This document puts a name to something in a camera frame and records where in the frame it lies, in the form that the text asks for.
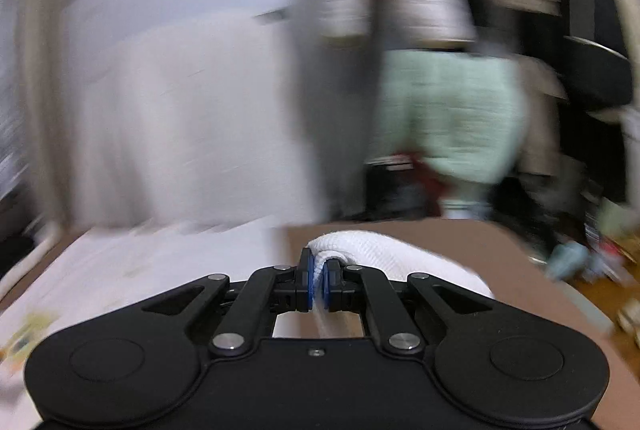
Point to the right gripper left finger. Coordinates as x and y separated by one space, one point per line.
256 304

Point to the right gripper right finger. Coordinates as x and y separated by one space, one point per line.
368 293

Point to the white waffle knit garment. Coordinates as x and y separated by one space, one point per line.
104 271

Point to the cream draped blanket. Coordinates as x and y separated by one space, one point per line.
196 122

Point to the green fleece garment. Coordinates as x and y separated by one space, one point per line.
463 115

